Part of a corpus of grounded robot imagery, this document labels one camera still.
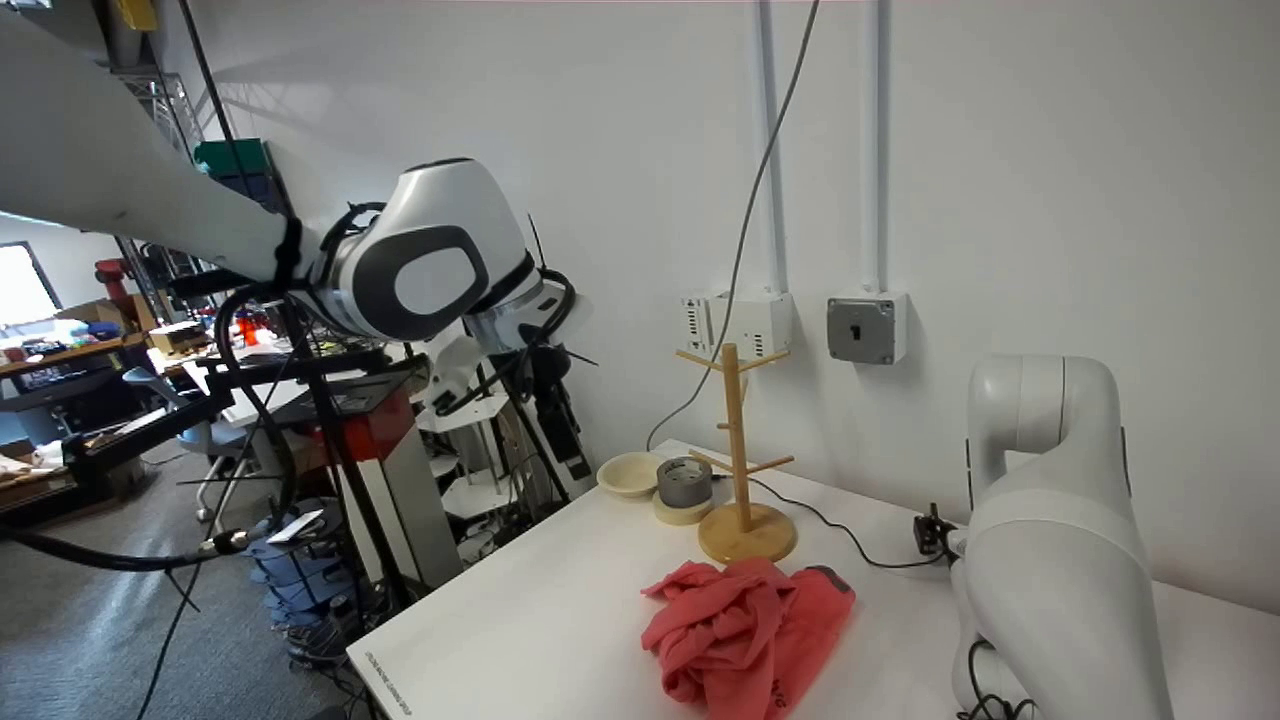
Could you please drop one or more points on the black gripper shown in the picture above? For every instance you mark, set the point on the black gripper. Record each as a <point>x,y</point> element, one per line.
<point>537,381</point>

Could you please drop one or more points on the coral red sweatshirt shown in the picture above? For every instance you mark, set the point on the coral red sweatshirt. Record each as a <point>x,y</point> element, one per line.
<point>747,643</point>

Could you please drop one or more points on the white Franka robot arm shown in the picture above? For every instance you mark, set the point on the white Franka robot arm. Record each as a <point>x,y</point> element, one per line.
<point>1055,562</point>

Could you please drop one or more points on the cream bowl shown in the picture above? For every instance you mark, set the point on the cream bowl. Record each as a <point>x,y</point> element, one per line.
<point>624,472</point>

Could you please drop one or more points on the white tiered stand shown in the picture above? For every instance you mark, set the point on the white tiered stand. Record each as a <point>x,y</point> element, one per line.
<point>464,417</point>

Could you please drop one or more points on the grey metal cup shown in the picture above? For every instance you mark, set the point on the grey metal cup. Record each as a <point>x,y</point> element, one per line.
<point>687,484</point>

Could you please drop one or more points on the red and white machine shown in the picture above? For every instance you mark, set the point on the red and white machine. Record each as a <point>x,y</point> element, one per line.
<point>407,492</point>

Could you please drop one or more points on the wooden mug tree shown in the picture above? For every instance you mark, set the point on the wooden mug tree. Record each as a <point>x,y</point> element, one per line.
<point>735,452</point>

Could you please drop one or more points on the blue crate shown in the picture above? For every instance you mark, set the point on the blue crate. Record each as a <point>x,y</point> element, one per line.
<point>303,567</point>

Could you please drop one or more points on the grey junction box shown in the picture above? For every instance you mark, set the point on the grey junction box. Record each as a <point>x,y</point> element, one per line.
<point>864,328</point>

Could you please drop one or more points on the black plug adapter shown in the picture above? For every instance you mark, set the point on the black plug adapter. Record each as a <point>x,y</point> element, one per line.
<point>935,534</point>

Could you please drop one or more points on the green box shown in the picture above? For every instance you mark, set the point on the green box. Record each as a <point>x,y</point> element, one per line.
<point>240,166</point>

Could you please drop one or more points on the yellow object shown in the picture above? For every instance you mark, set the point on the yellow object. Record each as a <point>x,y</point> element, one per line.
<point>134,12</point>

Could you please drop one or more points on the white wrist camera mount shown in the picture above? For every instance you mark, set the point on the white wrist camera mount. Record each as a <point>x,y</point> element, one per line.
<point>453,361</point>

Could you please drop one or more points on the black camera stand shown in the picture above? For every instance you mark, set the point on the black camera stand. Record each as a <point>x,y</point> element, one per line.
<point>350,480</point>

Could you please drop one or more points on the white wall socket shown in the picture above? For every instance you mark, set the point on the white wall socket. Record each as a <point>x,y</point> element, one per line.
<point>747,326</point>

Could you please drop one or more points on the white wall conduit pipe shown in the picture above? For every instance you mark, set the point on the white wall conduit pipe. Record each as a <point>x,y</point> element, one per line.
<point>877,134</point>
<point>775,134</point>

